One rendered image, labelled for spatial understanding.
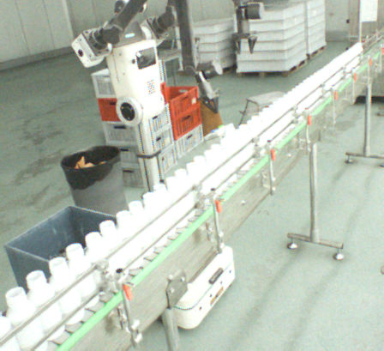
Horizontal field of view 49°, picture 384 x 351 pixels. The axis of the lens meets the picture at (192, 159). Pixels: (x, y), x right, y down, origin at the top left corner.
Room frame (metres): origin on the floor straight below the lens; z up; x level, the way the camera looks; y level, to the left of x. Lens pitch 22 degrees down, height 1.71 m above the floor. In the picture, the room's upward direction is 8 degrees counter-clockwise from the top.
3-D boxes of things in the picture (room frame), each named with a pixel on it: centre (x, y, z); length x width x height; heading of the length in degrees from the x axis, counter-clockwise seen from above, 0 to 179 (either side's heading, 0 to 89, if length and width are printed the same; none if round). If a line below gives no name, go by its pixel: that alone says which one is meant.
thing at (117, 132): (3.99, 0.48, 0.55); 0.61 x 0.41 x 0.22; 151
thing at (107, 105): (4.00, 0.48, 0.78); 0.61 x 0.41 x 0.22; 151
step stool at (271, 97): (4.96, -0.96, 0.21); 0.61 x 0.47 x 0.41; 18
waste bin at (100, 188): (2.99, 0.75, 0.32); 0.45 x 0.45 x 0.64
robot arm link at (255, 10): (1.99, -0.35, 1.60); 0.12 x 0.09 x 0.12; 55
